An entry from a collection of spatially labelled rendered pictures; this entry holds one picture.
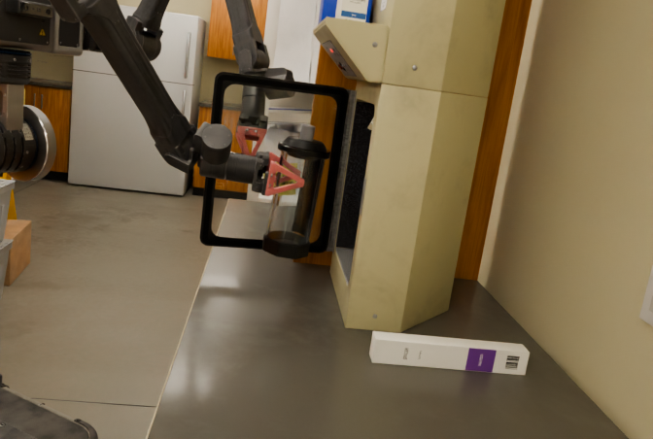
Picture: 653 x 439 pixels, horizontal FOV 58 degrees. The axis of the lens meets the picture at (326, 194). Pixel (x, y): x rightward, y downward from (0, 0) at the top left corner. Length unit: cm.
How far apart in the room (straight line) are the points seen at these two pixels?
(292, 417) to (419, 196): 47
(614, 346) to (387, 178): 48
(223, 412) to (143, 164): 536
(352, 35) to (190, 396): 64
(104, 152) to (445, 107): 531
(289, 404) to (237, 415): 8
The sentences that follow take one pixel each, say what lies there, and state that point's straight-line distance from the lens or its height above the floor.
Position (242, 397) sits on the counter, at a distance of 91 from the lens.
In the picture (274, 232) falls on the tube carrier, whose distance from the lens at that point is 120.
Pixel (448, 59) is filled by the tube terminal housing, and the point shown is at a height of 147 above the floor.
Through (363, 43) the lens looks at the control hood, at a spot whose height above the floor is 147.
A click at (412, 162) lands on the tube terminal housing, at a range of 109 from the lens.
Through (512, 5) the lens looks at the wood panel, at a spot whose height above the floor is 163.
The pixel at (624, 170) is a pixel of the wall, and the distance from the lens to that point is 114.
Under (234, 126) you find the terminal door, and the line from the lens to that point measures 133.
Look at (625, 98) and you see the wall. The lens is 118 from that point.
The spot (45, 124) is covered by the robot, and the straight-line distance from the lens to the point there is 166.
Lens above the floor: 141
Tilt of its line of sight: 11 degrees down
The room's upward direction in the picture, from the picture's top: 8 degrees clockwise
